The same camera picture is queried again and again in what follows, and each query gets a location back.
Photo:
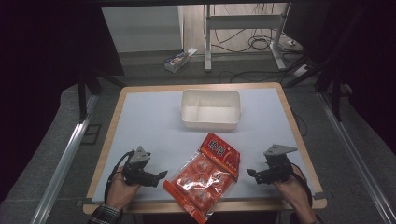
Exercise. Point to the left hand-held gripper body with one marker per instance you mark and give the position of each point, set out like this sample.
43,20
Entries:
135,171

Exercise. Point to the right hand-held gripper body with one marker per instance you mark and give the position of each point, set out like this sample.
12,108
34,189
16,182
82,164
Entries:
278,166

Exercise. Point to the red snack packet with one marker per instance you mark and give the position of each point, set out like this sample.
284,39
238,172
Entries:
205,177

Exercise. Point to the person's left hand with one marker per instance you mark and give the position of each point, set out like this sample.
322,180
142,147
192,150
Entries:
120,193

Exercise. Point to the person's right hand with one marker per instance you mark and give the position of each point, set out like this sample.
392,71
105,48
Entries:
294,191

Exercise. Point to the wooden table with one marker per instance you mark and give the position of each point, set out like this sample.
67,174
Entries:
299,124

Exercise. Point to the pale blue table mat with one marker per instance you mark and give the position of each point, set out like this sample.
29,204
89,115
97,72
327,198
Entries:
155,124

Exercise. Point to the black floor plate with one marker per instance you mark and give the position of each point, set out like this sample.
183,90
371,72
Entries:
91,134

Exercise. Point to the white divided plastic container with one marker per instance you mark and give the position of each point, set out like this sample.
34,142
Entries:
210,109

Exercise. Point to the black metal stand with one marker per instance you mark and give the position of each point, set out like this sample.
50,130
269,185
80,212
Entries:
82,99
336,96

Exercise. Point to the white power strip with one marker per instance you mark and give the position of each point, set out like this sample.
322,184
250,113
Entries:
300,70

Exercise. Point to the small printed cardboard box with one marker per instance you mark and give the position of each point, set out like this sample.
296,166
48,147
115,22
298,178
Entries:
179,60

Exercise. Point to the white panel board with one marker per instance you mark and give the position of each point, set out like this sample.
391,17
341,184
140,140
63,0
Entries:
141,28

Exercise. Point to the aluminium floor rail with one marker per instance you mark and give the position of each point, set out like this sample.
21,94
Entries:
355,155
65,161

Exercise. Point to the white metal desk frame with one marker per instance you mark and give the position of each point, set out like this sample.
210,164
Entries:
243,21

